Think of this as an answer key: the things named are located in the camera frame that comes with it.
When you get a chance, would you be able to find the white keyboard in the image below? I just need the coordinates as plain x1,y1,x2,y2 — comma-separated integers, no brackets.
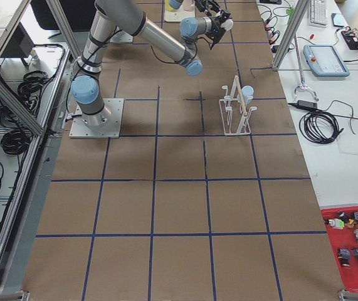
308,0,328,28

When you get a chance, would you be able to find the pale green cup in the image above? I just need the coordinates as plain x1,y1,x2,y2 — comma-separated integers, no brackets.
221,19,234,31

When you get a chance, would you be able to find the aluminium frame post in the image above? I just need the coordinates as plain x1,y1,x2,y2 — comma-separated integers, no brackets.
272,0,310,71

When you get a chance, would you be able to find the blue teach pendant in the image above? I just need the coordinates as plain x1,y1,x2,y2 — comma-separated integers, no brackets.
303,45,350,78

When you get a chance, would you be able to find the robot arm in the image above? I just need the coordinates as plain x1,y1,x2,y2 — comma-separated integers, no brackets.
165,0,220,12
70,1,233,128

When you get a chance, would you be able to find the black power adapter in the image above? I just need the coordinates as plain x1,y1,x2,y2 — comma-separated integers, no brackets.
288,100,317,111

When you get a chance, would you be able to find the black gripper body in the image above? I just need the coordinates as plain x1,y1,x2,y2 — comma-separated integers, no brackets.
209,14,229,49
196,0,216,14

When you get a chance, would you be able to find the coiled black cable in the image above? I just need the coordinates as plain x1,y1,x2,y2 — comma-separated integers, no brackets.
302,111,344,144

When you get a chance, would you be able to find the red parts tray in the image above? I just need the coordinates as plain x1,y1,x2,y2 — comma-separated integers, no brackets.
321,206,358,293

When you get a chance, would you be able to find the white wire cup rack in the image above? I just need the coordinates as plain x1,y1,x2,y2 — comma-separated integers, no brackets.
219,75,257,136

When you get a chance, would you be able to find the light blue cup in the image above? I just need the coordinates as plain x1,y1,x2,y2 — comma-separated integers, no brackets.
241,85,255,105

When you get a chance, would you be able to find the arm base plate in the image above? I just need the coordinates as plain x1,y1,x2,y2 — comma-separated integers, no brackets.
70,98,124,139

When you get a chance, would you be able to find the cream plastic tray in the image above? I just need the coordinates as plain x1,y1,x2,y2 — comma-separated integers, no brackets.
164,1,195,23

